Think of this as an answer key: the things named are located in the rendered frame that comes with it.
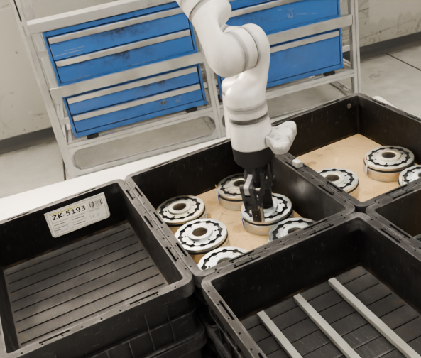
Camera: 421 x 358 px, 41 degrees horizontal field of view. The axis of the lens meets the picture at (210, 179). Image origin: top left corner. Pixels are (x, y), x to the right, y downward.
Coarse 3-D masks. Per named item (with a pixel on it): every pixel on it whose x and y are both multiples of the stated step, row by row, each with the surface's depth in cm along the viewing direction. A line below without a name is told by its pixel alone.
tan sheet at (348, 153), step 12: (336, 144) 136; (348, 144) 135; (360, 144) 134; (372, 144) 133; (300, 156) 134; (312, 156) 133; (324, 156) 132; (336, 156) 131; (348, 156) 130; (360, 156) 129; (312, 168) 128; (348, 168) 125; (360, 168) 125; (360, 180) 120; (372, 180) 120; (360, 192) 116; (372, 192) 116
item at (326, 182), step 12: (348, 96) 135; (360, 96) 133; (312, 108) 132; (324, 108) 132; (384, 108) 126; (396, 108) 124; (288, 120) 129; (420, 120) 118; (288, 156) 114; (324, 180) 104; (420, 180) 99; (336, 192) 100; (384, 192) 97; (396, 192) 97; (360, 204) 96; (372, 204) 95
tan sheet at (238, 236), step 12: (204, 192) 127; (204, 204) 123; (216, 204) 122; (216, 216) 118; (228, 216) 117; (240, 216) 116; (300, 216) 113; (228, 228) 114; (240, 228) 113; (240, 240) 109; (252, 240) 109; (264, 240) 108
